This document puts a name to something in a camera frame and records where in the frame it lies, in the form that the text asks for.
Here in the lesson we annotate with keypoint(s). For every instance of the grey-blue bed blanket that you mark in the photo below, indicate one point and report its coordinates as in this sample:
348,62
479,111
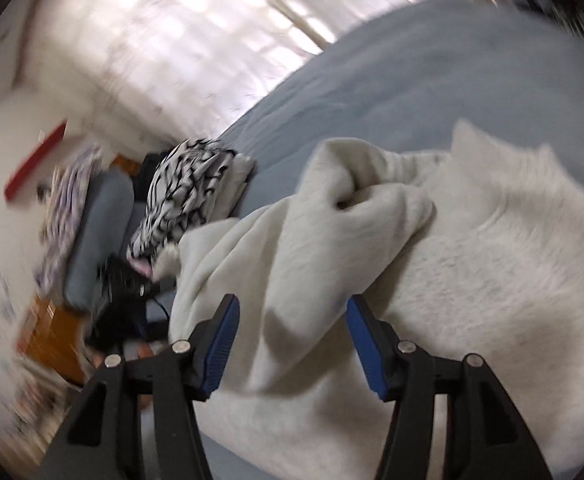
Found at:
397,85

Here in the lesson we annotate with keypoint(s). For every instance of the grey-blue pillow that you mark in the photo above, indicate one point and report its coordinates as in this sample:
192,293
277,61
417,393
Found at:
97,230
134,215

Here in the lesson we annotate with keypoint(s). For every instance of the black and white printed garment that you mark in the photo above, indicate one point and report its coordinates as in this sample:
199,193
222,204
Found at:
182,195

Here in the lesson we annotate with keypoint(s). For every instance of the light grey zip hoodie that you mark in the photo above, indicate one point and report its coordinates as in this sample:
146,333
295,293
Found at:
497,285

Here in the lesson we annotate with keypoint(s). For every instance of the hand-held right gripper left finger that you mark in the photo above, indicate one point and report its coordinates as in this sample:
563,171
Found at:
222,345

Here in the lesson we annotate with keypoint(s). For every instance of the purple floral quilt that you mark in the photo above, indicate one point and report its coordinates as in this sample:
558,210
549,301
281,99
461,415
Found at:
67,210

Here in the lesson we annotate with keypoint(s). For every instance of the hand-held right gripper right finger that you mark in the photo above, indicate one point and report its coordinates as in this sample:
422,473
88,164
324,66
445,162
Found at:
364,345

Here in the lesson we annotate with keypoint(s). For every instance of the pink cat plush toy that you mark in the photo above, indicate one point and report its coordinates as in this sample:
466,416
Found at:
139,264

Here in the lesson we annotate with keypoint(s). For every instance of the red wall banner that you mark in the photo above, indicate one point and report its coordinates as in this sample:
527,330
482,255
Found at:
37,160

